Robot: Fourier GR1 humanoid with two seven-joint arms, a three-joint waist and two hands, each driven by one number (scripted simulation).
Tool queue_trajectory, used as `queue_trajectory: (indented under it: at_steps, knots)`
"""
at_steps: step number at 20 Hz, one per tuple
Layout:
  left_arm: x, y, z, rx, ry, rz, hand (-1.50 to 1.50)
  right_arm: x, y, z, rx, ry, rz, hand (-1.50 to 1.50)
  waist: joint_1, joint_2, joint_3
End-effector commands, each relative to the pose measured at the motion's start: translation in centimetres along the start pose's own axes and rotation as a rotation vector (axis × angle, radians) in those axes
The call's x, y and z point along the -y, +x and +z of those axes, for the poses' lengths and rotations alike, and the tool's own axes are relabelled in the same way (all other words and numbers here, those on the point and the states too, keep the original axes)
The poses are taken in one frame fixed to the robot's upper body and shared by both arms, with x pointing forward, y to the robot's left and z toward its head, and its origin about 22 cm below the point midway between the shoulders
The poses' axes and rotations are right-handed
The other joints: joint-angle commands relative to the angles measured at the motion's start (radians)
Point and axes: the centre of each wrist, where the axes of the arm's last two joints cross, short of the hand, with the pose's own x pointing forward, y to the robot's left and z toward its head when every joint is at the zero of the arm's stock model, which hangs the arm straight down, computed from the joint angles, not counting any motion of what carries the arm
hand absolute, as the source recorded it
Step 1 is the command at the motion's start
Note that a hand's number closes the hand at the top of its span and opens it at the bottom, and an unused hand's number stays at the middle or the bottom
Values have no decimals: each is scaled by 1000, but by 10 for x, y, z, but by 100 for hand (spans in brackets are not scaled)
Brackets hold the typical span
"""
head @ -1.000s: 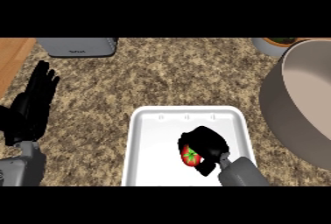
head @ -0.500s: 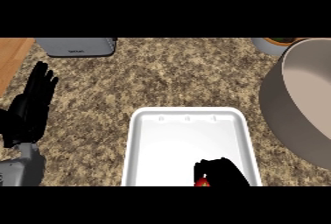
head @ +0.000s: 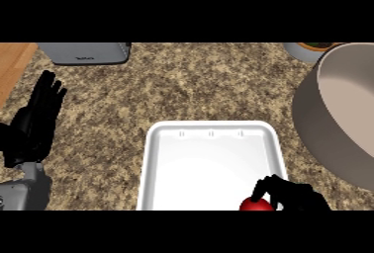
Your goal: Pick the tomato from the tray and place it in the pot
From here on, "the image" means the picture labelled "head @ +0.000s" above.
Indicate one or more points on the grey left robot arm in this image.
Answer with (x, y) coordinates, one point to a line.
(24, 191)

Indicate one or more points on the white tray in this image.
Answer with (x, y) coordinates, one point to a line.
(205, 164)

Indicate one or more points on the grey toaster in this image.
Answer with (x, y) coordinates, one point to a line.
(85, 52)

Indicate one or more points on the wooden cutting board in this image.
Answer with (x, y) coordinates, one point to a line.
(12, 69)

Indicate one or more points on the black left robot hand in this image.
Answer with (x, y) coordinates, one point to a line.
(36, 112)

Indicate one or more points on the red tomato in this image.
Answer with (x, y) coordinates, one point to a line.
(255, 205)

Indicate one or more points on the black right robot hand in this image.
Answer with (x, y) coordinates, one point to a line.
(298, 196)

